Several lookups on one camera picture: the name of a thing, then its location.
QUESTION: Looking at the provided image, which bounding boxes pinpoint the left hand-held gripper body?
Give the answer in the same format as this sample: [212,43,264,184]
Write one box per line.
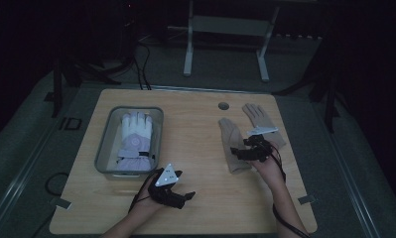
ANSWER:
[147,163,187,210]

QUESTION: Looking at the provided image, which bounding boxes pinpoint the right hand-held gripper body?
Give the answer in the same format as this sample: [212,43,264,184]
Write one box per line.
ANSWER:
[243,126,280,164]

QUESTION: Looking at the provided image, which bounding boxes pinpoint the beige knit glove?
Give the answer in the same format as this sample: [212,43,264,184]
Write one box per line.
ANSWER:
[217,117,253,175]

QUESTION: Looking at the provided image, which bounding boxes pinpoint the white and lilac glove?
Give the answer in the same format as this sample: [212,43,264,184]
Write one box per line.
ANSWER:
[115,111,155,173]

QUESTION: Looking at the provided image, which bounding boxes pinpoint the grey plastic bin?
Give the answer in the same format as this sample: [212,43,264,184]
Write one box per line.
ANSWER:
[93,105,165,181]

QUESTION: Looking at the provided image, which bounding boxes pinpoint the person's left hand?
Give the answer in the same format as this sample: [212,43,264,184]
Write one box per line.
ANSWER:
[131,174,168,216]

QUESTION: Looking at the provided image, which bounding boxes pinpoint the person's right hand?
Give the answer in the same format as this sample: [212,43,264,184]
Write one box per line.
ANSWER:
[250,154,287,190]

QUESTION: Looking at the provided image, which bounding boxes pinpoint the beige glove with dark label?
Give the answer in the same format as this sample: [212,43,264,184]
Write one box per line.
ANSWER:
[241,103,287,149]

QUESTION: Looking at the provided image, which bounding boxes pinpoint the grey tape strip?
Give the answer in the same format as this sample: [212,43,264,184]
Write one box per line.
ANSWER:
[297,194,318,205]
[50,196,72,211]

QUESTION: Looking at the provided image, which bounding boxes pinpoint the black tripod stand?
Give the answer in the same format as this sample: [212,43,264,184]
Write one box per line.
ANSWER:
[274,33,343,134]

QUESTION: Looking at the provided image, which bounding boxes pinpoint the black metal stand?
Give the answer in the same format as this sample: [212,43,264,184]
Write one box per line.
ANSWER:
[51,19,134,119]

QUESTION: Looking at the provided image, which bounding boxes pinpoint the left hand-held gripper cable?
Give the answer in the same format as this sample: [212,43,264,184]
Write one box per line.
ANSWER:
[128,169,162,214]

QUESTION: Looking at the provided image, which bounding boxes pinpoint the metal floor rail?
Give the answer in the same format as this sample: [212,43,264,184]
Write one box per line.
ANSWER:
[148,84,277,95]
[318,98,383,238]
[0,125,65,238]

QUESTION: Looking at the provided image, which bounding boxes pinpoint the coiled black floor cable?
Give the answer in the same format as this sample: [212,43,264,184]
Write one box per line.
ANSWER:
[44,172,69,196]

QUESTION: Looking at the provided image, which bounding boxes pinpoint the black floor cables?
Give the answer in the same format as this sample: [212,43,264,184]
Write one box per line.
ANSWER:
[131,42,153,91]

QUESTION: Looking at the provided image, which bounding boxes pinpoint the white metal desk frame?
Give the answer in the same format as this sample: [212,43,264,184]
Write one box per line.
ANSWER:
[183,0,282,83]

